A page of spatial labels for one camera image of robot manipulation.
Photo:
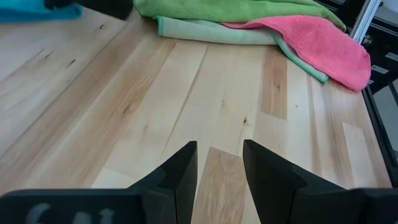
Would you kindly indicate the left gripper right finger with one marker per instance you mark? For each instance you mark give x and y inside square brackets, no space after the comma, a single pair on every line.
[311,205]

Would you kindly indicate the blue microfiber towel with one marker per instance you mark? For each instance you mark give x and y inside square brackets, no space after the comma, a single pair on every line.
[31,11]

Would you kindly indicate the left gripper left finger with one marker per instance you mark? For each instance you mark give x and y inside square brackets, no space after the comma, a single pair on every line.
[93,207]

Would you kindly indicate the bright green microfiber towel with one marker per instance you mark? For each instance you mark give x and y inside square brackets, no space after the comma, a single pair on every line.
[233,9]

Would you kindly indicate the pink microfiber towel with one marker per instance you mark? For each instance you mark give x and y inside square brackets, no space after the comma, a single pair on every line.
[326,49]

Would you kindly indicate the silver aluminium post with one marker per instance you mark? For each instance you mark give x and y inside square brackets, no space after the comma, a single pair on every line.
[365,20]

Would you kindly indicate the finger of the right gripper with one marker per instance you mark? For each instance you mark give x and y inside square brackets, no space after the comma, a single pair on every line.
[105,7]

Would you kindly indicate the pale green microfiber towel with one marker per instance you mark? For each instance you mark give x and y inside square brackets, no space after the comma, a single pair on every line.
[202,31]

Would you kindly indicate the black aluminium table frame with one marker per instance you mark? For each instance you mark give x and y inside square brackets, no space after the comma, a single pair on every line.
[384,124]

